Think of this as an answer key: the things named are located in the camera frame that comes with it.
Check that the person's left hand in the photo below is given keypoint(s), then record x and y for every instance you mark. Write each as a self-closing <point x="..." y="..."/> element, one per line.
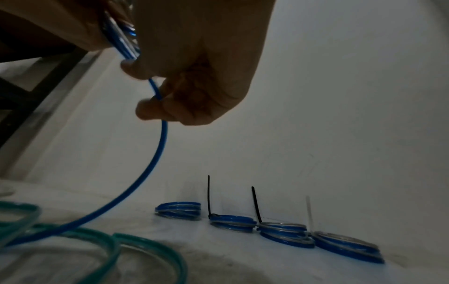
<point x="52" y="22"/>

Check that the person's right hand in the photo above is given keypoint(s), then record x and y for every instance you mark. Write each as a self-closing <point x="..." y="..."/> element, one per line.
<point x="203" y="55"/>

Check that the black metal frame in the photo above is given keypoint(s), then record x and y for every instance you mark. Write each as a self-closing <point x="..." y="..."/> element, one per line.
<point x="17" y="97"/>

